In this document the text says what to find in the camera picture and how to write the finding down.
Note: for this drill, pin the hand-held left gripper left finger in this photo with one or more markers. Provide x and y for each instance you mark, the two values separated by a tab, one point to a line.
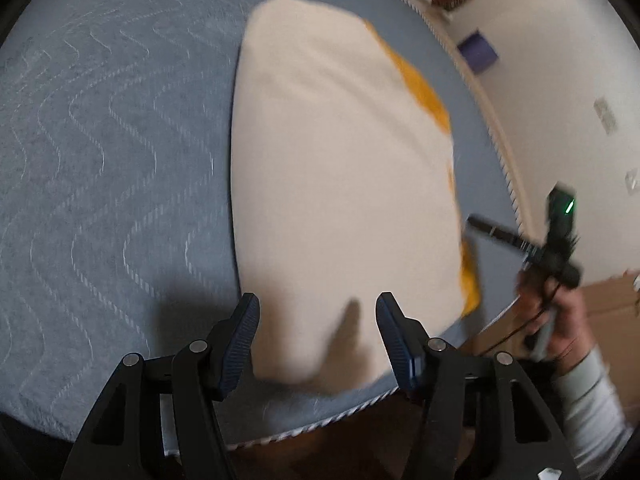
242	340

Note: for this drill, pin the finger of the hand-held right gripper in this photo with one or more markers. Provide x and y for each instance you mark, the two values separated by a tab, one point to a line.
500	234

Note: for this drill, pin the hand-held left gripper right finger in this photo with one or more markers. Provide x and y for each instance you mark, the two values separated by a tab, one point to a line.
397	345

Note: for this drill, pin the cream and yellow hoodie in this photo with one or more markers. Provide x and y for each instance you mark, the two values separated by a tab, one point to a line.
325	160

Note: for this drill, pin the person's right forearm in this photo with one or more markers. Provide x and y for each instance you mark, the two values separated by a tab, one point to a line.
595	410

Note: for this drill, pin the person's right hand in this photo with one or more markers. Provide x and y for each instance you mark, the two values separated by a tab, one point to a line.
570	325

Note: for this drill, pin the cardboard box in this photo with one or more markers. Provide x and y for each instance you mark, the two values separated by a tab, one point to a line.
612	305

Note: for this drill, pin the purple box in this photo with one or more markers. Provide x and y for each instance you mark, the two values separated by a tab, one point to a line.
479	52

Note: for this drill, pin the blue-grey quilted bed mat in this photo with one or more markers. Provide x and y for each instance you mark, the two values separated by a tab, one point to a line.
110	160

